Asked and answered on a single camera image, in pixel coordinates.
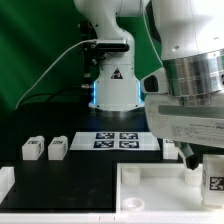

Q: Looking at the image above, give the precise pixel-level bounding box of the black camera on stand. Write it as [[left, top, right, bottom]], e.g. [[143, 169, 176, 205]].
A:
[[77, 20, 131, 88]]

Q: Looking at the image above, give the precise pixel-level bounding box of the white obstacle left bracket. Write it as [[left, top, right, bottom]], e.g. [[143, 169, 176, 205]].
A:
[[0, 167, 15, 204]]

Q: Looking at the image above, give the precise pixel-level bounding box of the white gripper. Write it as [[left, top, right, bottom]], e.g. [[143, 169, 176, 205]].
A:
[[145, 93, 224, 170]]

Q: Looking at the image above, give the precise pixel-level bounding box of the black cable on table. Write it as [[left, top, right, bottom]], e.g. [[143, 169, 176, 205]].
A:
[[19, 85, 93, 108]]

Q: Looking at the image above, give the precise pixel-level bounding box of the white sheet with markers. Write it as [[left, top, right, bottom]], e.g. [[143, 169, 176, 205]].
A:
[[70, 132, 160, 151]]

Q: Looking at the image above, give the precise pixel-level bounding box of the white camera cable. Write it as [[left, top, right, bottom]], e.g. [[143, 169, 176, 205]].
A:
[[14, 39, 98, 110]]

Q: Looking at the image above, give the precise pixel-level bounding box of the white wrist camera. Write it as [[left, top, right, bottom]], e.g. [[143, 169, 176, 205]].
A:
[[140, 67, 168, 94]]

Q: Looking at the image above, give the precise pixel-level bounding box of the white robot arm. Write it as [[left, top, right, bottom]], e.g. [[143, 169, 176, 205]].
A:
[[74, 0, 224, 169]]

